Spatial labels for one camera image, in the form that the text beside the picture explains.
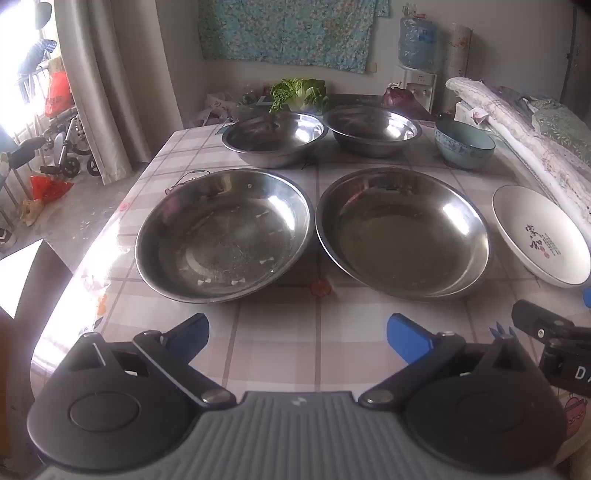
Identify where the dark side table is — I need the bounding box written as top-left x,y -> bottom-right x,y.
231,92 -> 435,121

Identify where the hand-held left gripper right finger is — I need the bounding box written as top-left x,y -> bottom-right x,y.
359,314 -> 539,409

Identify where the white water dispenser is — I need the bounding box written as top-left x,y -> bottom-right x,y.
398,67 -> 437,114

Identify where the rolled printed paper tube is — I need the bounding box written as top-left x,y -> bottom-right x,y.
434,23 -> 474,116

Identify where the steel bowl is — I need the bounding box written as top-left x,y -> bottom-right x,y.
222,112 -> 329,169
322,105 -> 423,158

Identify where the green floral bedding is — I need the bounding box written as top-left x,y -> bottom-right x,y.
499,85 -> 591,162

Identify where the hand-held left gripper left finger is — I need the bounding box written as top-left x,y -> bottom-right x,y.
60,314 -> 237,409

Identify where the red hanging plastic bag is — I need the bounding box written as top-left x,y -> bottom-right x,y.
44,69 -> 75,118

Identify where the white plastic bag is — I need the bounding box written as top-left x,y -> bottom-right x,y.
205,95 -> 241,125

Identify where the teal floral wall cloth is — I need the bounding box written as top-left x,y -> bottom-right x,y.
198,0 -> 391,73

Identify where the wheelchair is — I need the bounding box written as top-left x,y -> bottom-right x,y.
39,108 -> 100,178

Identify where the white printed ceramic plate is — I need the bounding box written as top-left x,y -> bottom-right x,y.
492,185 -> 591,289

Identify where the teal ceramic bowl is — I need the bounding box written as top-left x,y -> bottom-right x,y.
434,119 -> 496,171

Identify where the large shallow steel plate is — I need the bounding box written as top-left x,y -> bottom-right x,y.
315,167 -> 491,298
135,168 -> 311,304

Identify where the white printed box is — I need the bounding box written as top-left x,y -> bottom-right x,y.
455,102 -> 485,123

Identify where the blue hanging cloth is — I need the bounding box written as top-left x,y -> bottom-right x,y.
18,39 -> 58,77

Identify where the red onion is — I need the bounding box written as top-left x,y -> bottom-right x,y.
381,85 -> 416,109

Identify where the rolled white quilt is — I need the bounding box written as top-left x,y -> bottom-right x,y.
445,76 -> 591,222

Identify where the napa cabbage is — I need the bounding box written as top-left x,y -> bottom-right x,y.
269,78 -> 329,114

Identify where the metal balcony railing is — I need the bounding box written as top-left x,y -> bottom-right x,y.
0,65 -> 51,222

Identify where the red crumpled plastic bag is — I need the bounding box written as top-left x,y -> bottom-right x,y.
30,175 -> 75,204

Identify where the pair of beige shoes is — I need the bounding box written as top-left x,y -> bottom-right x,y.
21,198 -> 44,227

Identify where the beige curtain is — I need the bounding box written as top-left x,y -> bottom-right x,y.
53,0 -> 181,185

